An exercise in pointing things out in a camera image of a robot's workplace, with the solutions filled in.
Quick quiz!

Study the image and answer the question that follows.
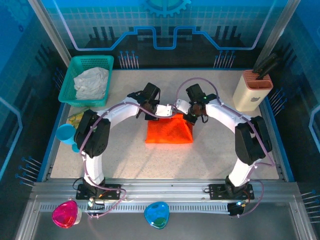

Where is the orange t-shirt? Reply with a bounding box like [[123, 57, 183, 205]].
[[144, 112, 195, 145]]

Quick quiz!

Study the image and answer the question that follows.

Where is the cream knife block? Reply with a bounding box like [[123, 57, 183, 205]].
[[232, 69, 274, 113]]

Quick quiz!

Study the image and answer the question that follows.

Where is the white t-shirt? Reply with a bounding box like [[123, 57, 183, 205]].
[[73, 66, 110, 100]]

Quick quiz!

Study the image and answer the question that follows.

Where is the yellow green snack packet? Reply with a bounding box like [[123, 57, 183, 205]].
[[67, 111, 86, 126]]

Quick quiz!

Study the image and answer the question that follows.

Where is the teal plastic basket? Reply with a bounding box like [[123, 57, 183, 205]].
[[57, 54, 115, 108]]

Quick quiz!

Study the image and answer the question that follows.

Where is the blue plastic cup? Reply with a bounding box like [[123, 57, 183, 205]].
[[56, 124, 81, 153]]

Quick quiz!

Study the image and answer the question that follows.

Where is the blue dome button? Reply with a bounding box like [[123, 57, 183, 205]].
[[143, 201, 171, 230]]

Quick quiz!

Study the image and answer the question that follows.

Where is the black right connector box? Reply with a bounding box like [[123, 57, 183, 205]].
[[226, 201, 245, 217]]

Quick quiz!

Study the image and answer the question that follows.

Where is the small left connector board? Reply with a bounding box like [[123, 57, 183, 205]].
[[86, 196, 106, 211]]

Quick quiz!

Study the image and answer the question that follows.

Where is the pink dome button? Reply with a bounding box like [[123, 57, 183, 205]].
[[51, 199, 83, 229]]

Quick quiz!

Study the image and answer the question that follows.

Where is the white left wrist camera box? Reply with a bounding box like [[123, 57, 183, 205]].
[[155, 104, 175, 118]]

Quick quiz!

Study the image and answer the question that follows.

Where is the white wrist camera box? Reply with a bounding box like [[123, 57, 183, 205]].
[[175, 98, 192, 113], [155, 104, 175, 118]]

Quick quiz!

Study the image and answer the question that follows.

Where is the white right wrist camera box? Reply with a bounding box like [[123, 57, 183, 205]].
[[175, 98, 192, 113]]

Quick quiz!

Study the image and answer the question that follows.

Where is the aluminium front rail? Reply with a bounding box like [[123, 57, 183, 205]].
[[29, 177, 301, 213]]

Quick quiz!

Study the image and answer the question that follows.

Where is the black knife handle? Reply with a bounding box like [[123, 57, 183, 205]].
[[252, 51, 279, 72], [257, 61, 280, 81]]

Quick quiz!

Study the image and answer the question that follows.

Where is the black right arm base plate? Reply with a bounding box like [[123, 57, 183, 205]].
[[208, 183, 255, 200]]

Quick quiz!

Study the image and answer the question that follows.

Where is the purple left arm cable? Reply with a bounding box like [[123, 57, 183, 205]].
[[79, 101, 173, 220]]

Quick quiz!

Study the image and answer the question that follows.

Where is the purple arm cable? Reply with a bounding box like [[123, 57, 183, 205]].
[[79, 101, 173, 220], [174, 77, 276, 219]]

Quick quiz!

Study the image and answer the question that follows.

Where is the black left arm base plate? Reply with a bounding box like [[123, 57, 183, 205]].
[[75, 183, 122, 201]]

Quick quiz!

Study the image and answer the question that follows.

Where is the aluminium frame post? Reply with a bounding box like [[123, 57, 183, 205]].
[[253, 0, 302, 70], [27, 0, 72, 67]]

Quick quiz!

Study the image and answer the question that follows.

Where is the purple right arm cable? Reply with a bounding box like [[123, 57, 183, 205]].
[[174, 77, 276, 219]]

